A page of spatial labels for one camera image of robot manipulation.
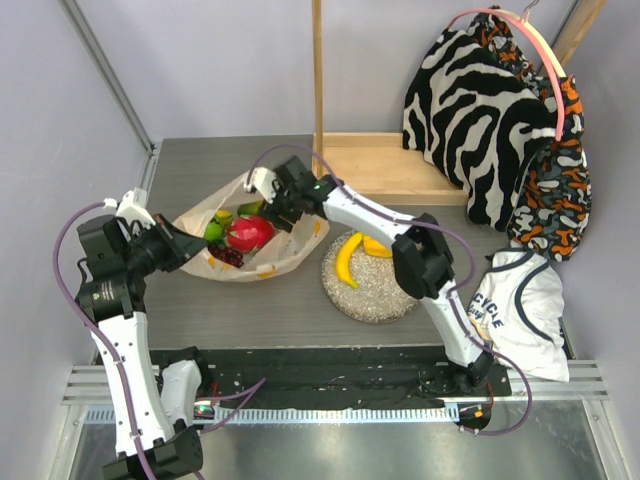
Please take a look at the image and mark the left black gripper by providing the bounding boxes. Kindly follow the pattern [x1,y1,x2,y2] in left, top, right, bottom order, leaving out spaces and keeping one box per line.
[122,213,207,276]

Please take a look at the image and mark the translucent plastic bag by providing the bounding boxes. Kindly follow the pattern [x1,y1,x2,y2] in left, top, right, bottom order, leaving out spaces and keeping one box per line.
[173,174,329,282]

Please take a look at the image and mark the yellow fake banana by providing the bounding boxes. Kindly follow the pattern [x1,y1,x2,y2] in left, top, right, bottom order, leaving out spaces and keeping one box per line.
[335,232,363,289]
[237,200,264,217]

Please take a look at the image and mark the yellow fake bell pepper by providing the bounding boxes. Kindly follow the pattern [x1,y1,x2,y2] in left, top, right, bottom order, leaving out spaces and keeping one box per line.
[362,235,392,258]

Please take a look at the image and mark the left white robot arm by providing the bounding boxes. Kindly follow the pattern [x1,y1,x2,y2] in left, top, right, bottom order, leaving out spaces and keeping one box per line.
[76,214,213,479]

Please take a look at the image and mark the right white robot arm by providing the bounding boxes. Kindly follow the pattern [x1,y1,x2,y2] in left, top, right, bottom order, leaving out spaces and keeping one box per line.
[245,156,493,395]

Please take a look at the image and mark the green fake fruit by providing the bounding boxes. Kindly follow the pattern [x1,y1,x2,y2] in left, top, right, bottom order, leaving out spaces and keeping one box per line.
[203,221,225,242]

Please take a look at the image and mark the dark fake grapes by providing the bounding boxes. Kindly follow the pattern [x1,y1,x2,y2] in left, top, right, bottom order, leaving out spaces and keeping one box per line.
[208,243,244,268]

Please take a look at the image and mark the red fake dragon fruit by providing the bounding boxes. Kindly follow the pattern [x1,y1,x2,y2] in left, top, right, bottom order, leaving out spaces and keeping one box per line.
[226,215,275,253]

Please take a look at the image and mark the wooden rack base tray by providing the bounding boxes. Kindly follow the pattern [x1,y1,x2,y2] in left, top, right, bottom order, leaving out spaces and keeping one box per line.
[312,132,467,206]

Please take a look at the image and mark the speckled ceramic plate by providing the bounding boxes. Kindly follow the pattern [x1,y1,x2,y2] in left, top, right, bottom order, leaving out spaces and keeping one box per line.
[321,230,418,324]

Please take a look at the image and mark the zebra print garment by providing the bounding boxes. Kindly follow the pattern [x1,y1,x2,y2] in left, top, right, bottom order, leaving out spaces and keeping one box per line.
[402,29,557,231]

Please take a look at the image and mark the wooden rack left pole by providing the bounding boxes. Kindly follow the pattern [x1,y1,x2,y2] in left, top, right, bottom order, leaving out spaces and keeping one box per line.
[311,0,324,155]

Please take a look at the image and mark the wooden rack pole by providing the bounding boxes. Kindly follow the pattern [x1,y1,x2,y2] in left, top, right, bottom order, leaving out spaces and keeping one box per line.
[552,0,607,66]
[311,0,324,155]

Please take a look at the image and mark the white printed tank top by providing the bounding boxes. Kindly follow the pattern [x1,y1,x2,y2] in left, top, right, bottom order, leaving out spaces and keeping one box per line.
[468,247,570,382]

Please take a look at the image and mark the orange patterned dark garment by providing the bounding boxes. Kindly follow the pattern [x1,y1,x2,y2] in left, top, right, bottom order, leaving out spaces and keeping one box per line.
[468,13,592,262]

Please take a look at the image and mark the pink clothes hanger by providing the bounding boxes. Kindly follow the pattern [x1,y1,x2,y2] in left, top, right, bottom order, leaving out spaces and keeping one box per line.
[447,7,566,141]

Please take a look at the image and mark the wooden rack right pole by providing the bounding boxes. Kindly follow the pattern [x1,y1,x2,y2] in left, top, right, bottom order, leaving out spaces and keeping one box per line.
[552,0,607,66]

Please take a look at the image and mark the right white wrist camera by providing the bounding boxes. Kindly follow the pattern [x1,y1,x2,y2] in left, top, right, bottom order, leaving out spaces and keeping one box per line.
[243,167,279,204]

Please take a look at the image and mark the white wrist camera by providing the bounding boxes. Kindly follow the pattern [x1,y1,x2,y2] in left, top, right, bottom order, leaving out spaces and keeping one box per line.
[103,187,156,230]
[243,167,279,204]

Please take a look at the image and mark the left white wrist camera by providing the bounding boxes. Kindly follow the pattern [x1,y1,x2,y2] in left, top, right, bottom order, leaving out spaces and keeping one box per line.
[103,187,156,230]

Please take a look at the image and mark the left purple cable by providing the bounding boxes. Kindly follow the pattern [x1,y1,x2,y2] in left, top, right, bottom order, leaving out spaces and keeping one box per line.
[52,199,266,480]

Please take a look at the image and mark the aluminium frame rail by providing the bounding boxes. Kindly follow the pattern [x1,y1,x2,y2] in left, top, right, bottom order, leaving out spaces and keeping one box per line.
[47,362,626,480]

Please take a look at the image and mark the black mounting base plate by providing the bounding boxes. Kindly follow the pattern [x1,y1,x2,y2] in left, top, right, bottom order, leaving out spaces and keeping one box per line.
[97,344,512,407]

